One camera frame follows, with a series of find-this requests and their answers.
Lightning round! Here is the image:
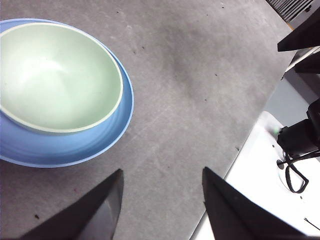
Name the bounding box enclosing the black camera device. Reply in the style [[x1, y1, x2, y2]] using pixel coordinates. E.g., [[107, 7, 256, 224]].
[[276, 98, 320, 157]]

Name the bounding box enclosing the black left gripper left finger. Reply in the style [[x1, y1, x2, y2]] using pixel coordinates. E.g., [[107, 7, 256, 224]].
[[19, 168, 125, 240]]

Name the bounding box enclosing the black looped cable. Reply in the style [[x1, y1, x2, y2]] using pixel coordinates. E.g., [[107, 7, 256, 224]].
[[276, 151, 320, 194]]

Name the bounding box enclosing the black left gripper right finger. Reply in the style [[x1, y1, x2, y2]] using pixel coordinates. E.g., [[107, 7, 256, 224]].
[[202, 166, 313, 240]]

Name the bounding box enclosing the blue round plate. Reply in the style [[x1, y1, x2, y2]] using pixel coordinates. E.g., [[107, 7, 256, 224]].
[[0, 17, 135, 169]]

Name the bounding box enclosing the thin black wire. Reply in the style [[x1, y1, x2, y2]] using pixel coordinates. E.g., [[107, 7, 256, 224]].
[[303, 217, 320, 231]]

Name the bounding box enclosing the green ribbed bowl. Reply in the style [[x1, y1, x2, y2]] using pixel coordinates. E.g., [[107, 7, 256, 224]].
[[0, 21, 124, 136]]

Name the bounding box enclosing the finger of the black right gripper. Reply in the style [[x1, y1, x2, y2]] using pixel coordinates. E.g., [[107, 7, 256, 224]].
[[277, 15, 320, 52], [296, 53, 320, 74]]

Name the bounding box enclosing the dark slatted grille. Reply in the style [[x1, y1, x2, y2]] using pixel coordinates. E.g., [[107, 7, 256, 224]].
[[264, 0, 320, 23]]

